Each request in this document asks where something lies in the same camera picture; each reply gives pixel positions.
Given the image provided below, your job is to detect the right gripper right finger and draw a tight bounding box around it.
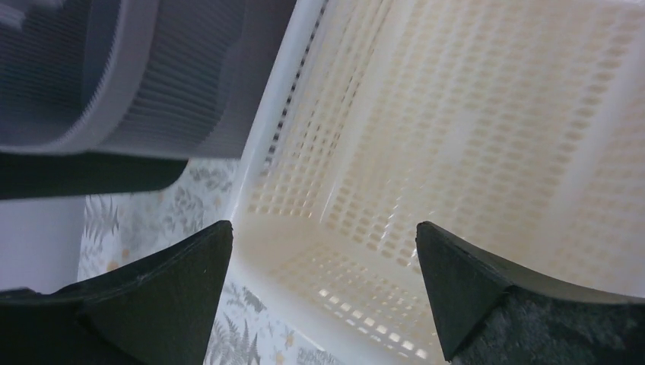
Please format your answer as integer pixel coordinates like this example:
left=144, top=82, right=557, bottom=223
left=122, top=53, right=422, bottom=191
left=415, top=221, right=644, bottom=364

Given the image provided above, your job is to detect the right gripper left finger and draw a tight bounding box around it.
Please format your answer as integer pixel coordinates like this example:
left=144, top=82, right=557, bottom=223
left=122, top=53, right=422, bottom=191
left=1, top=221, right=234, bottom=364

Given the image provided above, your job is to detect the white perforated plastic basket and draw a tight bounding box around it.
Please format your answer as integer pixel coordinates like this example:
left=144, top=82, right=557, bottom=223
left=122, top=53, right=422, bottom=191
left=227, top=1, right=644, bottom=364

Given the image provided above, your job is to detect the floral patterned table mat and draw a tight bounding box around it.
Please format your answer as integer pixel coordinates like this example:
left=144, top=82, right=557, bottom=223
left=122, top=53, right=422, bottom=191
left=78, top=159, right=340, bottom=364

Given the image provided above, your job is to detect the black round waste bin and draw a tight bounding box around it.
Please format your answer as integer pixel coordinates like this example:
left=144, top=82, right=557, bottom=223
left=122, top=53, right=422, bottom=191
left=1, top=153, right=188, bottom=200

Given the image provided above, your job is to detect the grey ribbed waste bin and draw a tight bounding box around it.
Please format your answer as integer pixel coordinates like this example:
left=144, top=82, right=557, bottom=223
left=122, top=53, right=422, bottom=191
left=1, top=0, right=296, bottom=160

